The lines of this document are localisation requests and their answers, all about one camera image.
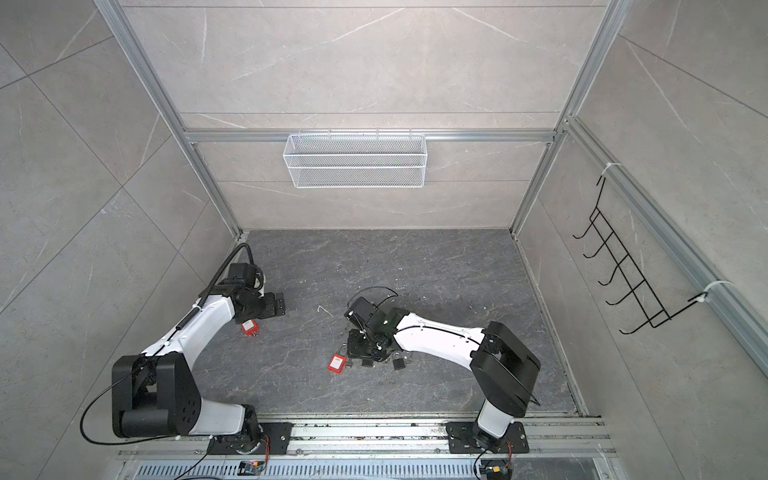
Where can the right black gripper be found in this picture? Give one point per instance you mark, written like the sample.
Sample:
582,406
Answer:
353,349

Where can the white wire mesh basket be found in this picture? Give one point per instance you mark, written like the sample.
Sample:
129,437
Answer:
356,160

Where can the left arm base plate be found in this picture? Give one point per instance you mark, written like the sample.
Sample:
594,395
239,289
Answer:
272,438

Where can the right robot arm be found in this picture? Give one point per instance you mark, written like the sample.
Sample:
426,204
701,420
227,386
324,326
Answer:
503,367

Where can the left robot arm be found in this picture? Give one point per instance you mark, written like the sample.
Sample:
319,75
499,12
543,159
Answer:
154,394

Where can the black wire hook rack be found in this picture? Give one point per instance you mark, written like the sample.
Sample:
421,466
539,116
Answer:
627,271

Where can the aluminium mounting rail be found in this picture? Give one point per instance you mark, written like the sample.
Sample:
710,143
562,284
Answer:
538,436

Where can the white slotted cable duct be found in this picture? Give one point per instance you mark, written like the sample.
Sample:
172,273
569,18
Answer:
535,468

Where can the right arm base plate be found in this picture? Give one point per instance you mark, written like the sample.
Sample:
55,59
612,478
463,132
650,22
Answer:
468,437

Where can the red padlock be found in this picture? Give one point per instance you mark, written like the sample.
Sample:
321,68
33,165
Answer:
250,328
338,360

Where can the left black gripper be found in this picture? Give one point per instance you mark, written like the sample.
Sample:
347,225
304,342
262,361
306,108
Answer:
270,309

